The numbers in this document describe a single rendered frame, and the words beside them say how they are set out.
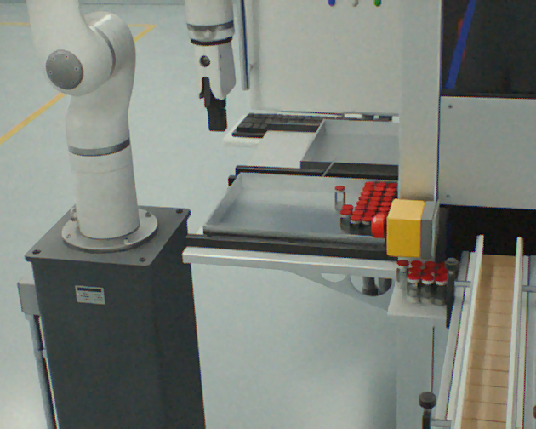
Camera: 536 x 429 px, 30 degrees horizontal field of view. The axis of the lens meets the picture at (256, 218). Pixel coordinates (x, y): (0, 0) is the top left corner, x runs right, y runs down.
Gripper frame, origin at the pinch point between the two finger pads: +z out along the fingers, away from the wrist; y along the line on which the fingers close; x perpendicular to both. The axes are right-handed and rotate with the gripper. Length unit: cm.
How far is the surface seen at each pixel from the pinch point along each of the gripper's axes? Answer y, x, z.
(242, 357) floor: 87, 26, 110
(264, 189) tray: 19.4, -2.7, 22.1
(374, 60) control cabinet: 89, -16, 15
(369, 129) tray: 54, -20, 21
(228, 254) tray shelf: -10.1, -3.5, 22.4
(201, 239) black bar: -8.1, 2.3, 20.7
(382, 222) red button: -19.4, -33.1, 9.4
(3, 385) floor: 60, 94, 110
